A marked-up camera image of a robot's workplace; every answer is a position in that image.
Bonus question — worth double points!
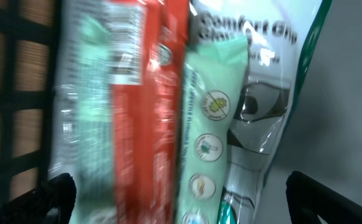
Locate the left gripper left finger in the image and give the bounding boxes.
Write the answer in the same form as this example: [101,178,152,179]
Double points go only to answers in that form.
[0,173,77,224]

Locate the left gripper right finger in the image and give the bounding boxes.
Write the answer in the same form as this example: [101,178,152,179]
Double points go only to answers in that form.
[286,170,362,224]

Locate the mint green wipes pack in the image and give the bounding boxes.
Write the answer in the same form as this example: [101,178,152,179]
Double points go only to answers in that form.
[174,36,249,224]

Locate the green 3M gloves package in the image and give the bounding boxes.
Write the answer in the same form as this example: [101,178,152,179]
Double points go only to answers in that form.
[50,0,331,223]

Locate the red stick sachet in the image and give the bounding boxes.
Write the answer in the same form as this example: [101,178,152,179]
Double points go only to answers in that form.
[105,0,189,224]

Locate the grey plastic mesh basket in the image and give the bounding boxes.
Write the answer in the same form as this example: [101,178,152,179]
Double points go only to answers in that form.
[0,0,362,224]

